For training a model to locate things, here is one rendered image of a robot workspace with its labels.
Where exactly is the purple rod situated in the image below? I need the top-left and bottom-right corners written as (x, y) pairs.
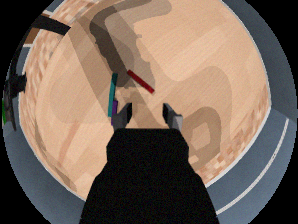
top-left (112, 100), bottom-right (118, 115)

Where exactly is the turquoise rod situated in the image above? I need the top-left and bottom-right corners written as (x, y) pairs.
top-left (108, 73), bottom-right (118, 117)

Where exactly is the red rod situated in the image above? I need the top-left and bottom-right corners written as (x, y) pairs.
top-left (126, 69), bottom-right (154, 93)

